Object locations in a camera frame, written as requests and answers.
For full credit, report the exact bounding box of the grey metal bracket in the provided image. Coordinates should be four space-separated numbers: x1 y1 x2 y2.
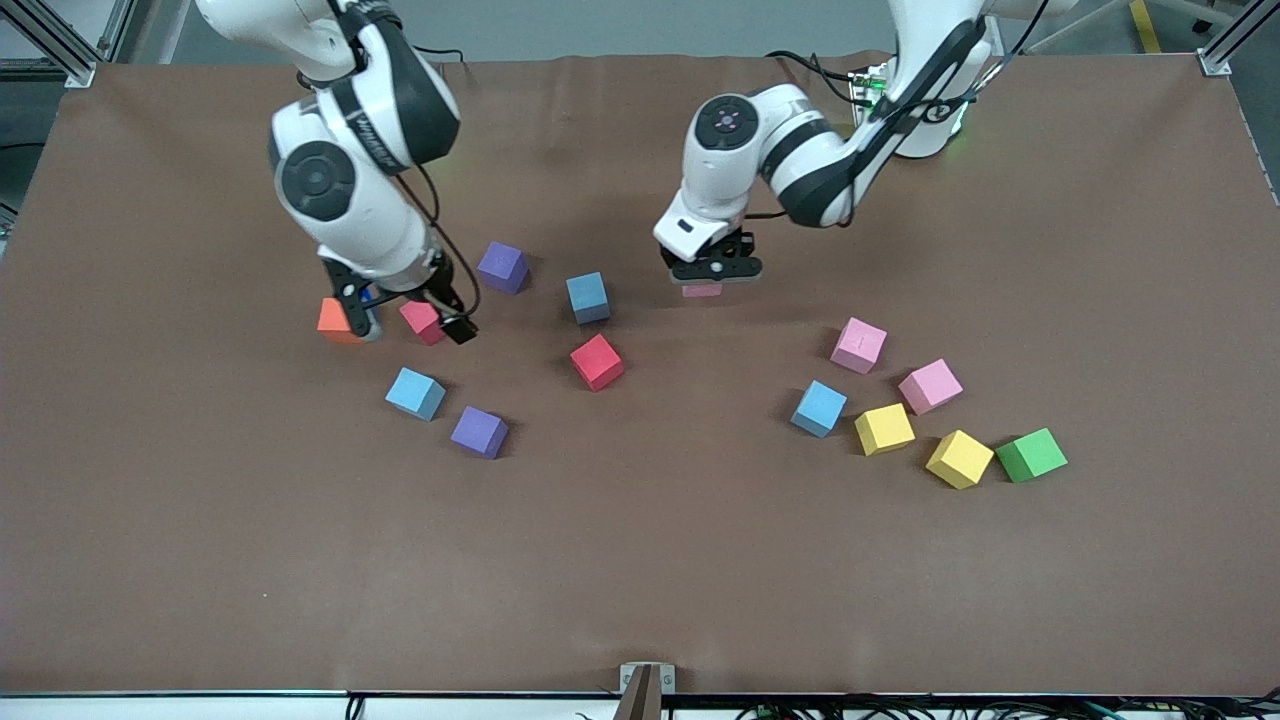
615 662 677 720

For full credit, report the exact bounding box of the green foam block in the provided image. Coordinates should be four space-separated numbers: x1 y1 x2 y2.
994 427 1069 485

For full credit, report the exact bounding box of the orange foam block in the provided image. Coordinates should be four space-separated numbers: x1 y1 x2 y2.
317 297 366 345

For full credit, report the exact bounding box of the black base cable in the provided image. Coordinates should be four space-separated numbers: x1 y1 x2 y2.
765 50 861 101

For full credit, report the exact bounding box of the red foam block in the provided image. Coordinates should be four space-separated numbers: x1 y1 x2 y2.
398 300 448 347
569 333 626 393

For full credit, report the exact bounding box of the aluminium frame post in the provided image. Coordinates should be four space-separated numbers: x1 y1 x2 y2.
1195 0 1280 79
0 0 136 89

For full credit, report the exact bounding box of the brown table cover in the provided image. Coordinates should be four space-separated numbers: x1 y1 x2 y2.
0 50 1280 698

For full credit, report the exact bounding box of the purple foam block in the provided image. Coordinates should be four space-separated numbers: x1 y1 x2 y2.
449 405 510 461
476 240 531 296

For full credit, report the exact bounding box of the blue foam block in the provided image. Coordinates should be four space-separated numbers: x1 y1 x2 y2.
790 379 849 439
385 366 448 422
565 271 612 325

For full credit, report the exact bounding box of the yellow foam block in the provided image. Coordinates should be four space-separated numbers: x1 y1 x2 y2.
854 403 917 457
925 429 996 491

